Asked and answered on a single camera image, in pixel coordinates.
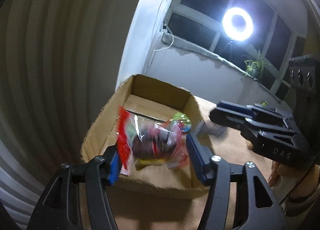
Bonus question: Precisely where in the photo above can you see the round green white snack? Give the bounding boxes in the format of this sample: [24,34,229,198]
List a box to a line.
[171,112,192,134]

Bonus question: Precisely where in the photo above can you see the brown cardboard box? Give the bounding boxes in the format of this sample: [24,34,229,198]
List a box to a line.
[81,74,208,199]

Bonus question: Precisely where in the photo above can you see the yellow candy packet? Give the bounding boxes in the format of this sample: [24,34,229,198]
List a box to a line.
[135,158,166,168]

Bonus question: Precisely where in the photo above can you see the red-edged clear dark pastry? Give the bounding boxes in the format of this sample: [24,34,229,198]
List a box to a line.
[116,106,189,176]

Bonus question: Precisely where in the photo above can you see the beige knit sleeve forearm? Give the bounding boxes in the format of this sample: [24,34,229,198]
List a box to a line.
[281,186,319,217]

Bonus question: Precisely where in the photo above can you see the person's right hand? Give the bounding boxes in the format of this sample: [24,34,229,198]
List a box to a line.
[268,161,319,201]

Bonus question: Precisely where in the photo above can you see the green snack bag on shelf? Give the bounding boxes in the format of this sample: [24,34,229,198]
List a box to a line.
[259,101,268,106]

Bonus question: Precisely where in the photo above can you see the dark brown chocolate bar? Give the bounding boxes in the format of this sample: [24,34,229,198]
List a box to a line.
[195,120,228,139]

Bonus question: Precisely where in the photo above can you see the potted spider plant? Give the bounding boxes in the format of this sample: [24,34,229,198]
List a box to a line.
[244,50,271,80]

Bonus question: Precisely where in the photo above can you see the grey window sill cover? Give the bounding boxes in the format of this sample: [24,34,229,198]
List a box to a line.
[154,34,281,106]

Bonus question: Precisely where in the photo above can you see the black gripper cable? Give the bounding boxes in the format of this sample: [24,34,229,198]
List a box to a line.
[278,164,316,205]

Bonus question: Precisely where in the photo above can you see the ring light tripod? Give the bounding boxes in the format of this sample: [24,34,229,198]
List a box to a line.
[220,39,234,62]

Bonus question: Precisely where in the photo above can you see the bright ring light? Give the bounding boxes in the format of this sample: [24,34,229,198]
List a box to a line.
[222,7,254,41]

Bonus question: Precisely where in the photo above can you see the white cable on wall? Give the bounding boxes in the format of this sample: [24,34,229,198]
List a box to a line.
[152,0,187,52]

